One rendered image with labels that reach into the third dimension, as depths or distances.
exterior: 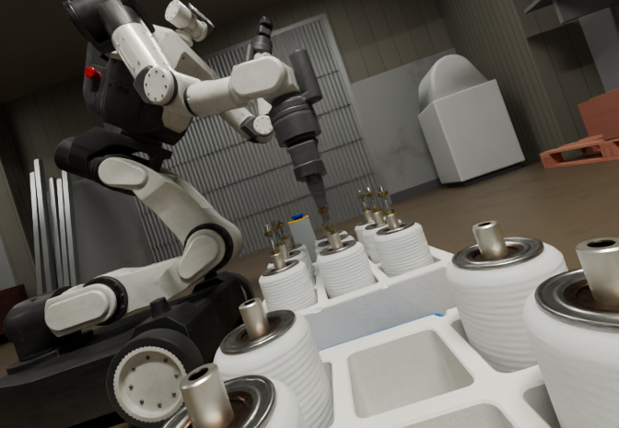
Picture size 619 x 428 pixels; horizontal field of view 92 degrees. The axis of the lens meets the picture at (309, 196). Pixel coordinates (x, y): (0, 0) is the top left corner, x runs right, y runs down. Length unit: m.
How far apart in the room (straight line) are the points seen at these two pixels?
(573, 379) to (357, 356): 0.22
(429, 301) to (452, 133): 2.81
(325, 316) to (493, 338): 0.29
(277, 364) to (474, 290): 0.18
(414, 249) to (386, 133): 3.41
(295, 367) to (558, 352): 0.18
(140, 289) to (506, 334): 0.93
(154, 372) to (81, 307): 0.36
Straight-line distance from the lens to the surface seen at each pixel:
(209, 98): 0.68
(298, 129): 0.56
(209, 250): 0.88
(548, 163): 2.95
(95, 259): 4.77
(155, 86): 0.74
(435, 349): 0.40
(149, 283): 1.03
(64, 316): 1.13
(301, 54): 0.61
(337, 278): 0.56
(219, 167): 3.93
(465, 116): 3.37
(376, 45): 4.30
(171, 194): 0.96
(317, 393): 0.32
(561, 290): 0.24
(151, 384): 0.84
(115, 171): 1.02
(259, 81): 0.59
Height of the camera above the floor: 0.35
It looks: 1 degrees up
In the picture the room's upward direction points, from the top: 19 degrees counter-clockwise
